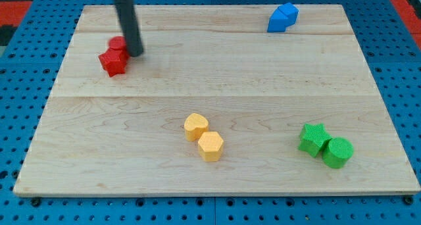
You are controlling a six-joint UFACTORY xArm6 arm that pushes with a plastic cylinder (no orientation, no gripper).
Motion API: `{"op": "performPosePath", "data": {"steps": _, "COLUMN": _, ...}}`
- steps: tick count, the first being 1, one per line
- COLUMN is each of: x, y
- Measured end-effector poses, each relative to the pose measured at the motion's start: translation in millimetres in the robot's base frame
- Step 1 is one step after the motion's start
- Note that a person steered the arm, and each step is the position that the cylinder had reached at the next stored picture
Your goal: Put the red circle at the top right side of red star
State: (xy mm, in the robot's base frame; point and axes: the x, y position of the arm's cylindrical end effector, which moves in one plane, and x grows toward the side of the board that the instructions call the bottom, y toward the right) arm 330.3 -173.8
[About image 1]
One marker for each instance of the yellow heart block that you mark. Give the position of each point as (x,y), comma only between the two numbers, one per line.
(195,125)

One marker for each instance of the green circle block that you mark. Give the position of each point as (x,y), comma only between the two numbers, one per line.
(337,152)

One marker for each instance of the green star block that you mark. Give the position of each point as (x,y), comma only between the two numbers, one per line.
(313,139)

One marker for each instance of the blue cube block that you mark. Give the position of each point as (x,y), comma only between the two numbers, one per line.
(290,11)

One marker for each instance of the yellow hexagon block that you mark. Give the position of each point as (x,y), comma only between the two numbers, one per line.
(210,146)

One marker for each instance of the red circle block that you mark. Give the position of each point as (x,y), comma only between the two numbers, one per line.
(117,43)

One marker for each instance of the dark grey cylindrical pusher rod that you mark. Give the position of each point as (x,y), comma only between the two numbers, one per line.
(127,18)

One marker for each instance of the blue angled block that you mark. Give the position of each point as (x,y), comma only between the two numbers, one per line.
(278,22)

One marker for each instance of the red star block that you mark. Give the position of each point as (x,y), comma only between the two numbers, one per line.
(114,61)

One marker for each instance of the light wooden board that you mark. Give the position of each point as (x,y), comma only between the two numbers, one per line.
(123,136)

